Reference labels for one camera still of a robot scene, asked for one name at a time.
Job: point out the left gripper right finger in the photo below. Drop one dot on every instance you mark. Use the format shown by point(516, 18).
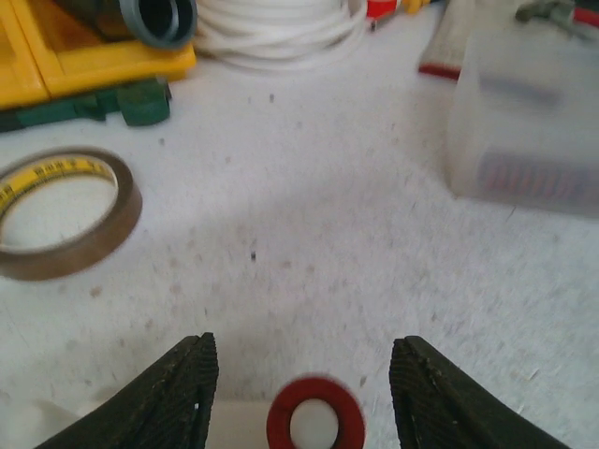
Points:
point(437, 405)

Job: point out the white cable spool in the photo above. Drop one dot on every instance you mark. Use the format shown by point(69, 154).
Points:
point(279, 36)

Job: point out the yellow black bit driver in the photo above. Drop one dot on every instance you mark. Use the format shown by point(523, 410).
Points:
point(414, 6)

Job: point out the large red spring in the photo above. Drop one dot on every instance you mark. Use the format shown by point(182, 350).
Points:
point(553, 182)

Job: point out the green clamp tool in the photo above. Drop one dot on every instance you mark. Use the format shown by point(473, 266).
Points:
point(140, 103)

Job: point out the grey pipe fitting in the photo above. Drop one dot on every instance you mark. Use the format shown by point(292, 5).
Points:
point(160, 24)

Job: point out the clear plastic spring tray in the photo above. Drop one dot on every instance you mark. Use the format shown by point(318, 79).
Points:
point(529, 94)

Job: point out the yellow storage bin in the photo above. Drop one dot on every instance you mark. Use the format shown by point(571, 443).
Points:
point(21, 82)
point(71, 58)

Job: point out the short red spring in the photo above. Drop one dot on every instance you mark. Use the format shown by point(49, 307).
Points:
point(315, 411)

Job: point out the white peg base plate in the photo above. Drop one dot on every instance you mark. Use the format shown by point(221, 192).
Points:
point(233, 424)

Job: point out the white work glove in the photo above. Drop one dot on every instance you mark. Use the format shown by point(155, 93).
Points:
point(444, 54)

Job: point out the red white tape roll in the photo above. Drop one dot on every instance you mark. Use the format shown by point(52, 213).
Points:
point(379, 9)

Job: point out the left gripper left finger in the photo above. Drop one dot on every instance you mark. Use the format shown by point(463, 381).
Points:
point(167, 406)

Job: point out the brown tape roll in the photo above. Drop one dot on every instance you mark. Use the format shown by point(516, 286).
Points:
point(63, 210)

